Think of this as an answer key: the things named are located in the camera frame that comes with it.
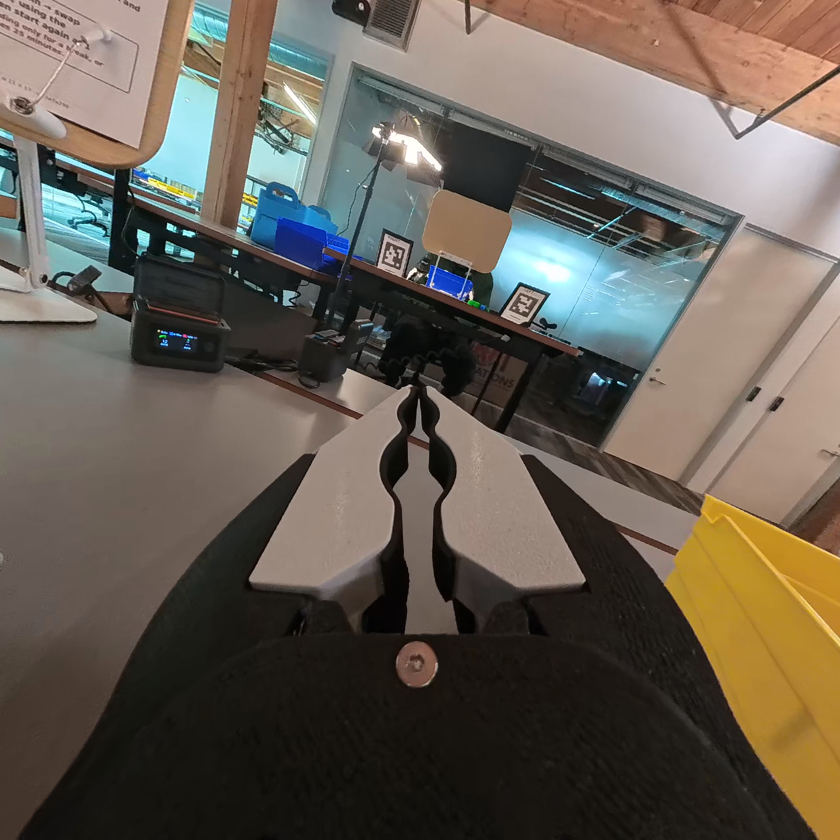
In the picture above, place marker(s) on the instruction board with white stand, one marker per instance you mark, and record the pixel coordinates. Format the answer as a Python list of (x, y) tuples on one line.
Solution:
[(98, 39)]

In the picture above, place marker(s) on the black charging case with screen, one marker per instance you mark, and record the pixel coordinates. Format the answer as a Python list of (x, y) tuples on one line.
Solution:
[(177, 308)]

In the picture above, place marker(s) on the tan rounded board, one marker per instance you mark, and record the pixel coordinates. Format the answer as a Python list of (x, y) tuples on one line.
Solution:
[(466, 229)]

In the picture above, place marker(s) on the printed cardboard box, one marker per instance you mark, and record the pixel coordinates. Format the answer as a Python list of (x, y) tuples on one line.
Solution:
[(505, 380)]

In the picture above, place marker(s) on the wooden post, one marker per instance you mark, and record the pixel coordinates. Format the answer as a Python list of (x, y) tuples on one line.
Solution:
[(239, 118)]

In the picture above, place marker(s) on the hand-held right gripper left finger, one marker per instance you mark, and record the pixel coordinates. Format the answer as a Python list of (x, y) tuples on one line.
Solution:
[(328, 525)]

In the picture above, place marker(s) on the wall air vent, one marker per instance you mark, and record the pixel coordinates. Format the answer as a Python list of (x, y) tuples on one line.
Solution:
[(394, 19)]

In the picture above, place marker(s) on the small black device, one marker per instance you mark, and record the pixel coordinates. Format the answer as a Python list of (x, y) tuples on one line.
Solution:
[(544, 325)]

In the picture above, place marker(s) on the black power adapter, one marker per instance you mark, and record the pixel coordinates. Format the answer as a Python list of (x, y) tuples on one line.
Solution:
[(82, 279)]

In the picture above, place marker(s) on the framed marker tag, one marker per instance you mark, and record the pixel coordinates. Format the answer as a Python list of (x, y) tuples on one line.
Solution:
[(395, 253), (525, 304)]

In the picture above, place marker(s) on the black panel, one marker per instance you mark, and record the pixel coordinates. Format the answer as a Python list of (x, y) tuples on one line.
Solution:
[(485, 164)]

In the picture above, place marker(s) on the dark desk with brown top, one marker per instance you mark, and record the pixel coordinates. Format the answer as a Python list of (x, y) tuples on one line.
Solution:
[(453, 303)]

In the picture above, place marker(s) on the studio light on stand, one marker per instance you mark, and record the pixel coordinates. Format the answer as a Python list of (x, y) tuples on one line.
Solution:
[(407, 148)]

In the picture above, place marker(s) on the blue plastic bin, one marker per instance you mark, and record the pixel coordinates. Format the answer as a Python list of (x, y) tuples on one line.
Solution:
[(449, 282), (305, 246)]

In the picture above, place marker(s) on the yellow plastic bin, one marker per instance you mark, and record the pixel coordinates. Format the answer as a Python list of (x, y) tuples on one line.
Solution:
[(754, 623)]

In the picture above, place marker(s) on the dark bag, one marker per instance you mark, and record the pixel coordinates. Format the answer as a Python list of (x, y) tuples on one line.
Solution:
[(407, 348)]

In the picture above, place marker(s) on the white door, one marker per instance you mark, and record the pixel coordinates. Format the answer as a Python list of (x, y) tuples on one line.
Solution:
[(709, 367), (787, 446)]

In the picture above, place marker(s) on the long dark desk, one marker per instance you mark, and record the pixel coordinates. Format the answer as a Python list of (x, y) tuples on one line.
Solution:
[(216, 229)]

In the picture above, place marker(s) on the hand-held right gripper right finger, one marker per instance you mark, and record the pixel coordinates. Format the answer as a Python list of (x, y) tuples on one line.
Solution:
[(512, 525)]

